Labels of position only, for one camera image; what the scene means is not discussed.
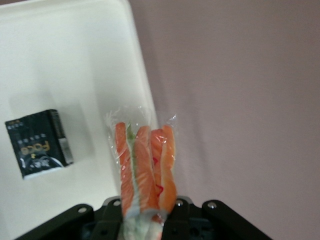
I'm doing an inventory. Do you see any sandwich red orange filling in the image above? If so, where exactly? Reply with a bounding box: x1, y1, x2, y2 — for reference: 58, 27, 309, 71
106, 106, 179, 240

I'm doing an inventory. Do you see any beige plastic tray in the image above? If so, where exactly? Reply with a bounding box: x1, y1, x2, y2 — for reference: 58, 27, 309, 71
0, 0, 161, 240

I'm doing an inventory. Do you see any brown table cover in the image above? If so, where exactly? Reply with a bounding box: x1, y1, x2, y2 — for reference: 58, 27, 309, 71
127, 0, 320, 240

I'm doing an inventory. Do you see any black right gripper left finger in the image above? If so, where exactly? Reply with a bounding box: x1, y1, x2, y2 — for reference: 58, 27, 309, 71
14, 196, 126, 240

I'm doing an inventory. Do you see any small black snack box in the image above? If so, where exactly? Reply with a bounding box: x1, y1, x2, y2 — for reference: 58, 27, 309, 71
4, 108, 75, 180

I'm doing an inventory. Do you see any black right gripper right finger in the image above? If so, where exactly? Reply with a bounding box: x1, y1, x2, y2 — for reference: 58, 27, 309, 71
162, 196, 273, 240

